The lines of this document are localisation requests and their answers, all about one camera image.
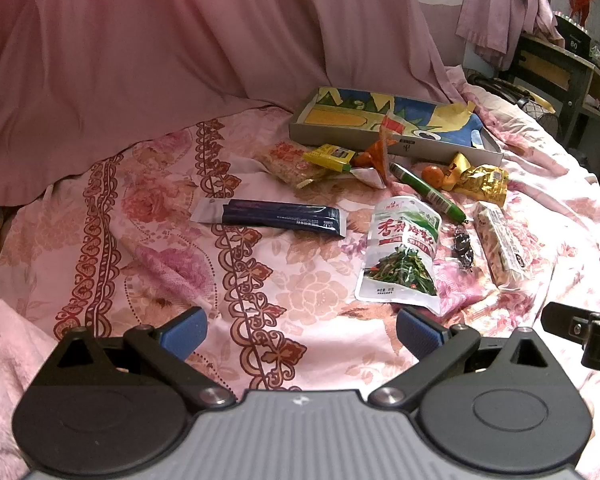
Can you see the dark blue packet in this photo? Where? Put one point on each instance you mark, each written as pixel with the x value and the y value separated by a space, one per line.
pixel 318 219

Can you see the green white vegetable snack pouch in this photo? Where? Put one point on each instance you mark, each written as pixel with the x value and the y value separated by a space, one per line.
pixel 401 245

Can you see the small dark candy wrapper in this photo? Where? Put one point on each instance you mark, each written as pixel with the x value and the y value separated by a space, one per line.
pixel 462 249

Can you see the orange mandarin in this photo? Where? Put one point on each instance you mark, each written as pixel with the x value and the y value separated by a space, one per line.
pixel 434 176

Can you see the yellow snack bar packet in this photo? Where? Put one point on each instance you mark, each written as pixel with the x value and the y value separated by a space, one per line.
pixel 330 157

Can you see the hanging pink cloth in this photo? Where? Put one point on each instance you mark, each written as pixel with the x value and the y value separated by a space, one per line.
pixel 494 27

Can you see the pink white nougat bar pack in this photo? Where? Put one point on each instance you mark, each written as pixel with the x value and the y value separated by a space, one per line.
pixel 502 250

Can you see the painted cardboard box tray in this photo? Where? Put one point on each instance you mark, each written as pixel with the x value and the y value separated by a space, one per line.
pixel 354 119

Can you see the green sausage stick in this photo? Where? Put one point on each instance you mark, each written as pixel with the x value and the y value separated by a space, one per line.
pixel 434 198

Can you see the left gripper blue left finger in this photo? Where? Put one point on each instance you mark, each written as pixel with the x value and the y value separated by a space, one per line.
pixel 184 334

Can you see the dark wooden desk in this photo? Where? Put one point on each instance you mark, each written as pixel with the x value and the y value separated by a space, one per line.
pixel 564 76

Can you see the floral pink bedsheet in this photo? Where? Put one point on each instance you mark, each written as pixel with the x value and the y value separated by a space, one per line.
pixel 281 305

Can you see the black handbag beside bed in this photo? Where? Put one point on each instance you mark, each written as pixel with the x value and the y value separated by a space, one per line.
pixel 521 97

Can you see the black box on desk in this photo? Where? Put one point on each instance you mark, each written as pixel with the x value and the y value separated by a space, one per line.
pixel 577 39

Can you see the pink draped curtain sheet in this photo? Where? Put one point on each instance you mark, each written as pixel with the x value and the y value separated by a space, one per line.
pixel 82 80

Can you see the clear crispy rice cake pack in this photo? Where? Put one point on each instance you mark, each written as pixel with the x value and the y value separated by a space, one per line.
pixel 285 161

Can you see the orange white snack packet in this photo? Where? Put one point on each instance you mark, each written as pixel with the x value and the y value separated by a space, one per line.
pixel 377 155

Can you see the gold foil snack packet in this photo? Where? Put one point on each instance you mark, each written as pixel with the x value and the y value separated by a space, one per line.
pixel 484 182

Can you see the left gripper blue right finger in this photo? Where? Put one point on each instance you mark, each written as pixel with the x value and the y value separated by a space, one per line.
pixel 418 333

